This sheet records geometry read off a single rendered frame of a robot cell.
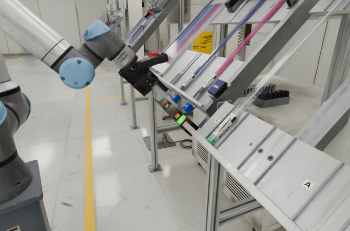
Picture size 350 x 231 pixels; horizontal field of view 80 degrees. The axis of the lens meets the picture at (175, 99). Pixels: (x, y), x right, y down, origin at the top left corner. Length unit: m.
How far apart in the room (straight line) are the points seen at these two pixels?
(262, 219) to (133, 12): 4.85
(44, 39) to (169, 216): 1.03
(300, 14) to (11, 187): 0.93
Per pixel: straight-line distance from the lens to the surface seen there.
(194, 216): 1.28
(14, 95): 0.75
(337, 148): 0.51
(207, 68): 0.80
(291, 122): 0.90
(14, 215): 0.72
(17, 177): 0.70
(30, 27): 0.57
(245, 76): 0.67
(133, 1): 5.34
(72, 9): 9.34
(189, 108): 0.70
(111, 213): 1.34
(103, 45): 0.67
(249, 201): 0.95
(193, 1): 2.19
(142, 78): 0.71
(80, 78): 0.54
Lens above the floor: 0.95
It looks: 19 degrees down
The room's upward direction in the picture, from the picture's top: straight up
